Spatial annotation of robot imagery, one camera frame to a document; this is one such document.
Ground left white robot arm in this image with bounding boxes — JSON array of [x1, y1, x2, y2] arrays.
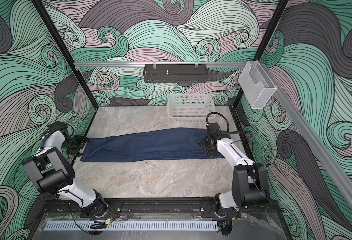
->
[[22, 130, 108, 218]]

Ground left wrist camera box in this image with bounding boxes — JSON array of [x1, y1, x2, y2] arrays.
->
[[47, 122, 68, 135]]

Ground clear plastic wall bin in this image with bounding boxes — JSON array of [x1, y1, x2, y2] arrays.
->
[[239, 61, 277, 110]]

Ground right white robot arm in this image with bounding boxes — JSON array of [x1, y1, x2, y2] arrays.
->
[[199, 136, 271, 219]]

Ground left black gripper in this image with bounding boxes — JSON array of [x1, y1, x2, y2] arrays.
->
[[64, 134, 90, 156]]

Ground black perforated metal tray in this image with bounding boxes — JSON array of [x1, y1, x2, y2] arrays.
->
[[143, 64, 208, 85]]

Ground white slotted cable duct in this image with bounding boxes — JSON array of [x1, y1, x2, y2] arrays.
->
[[42, 220, 219, 231]]

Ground white perforated plastic basket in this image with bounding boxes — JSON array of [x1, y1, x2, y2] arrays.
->
[[167, 94, 216, 123]]

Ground dark blue denim trousers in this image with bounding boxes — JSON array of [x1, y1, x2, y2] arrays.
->
[[81, 128, 223, 163]]

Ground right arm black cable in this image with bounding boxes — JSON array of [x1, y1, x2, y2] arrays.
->
[[206, 111, 253, 142]]

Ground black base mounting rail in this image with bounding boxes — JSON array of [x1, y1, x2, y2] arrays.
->
[[37, 197, 282, 220]]

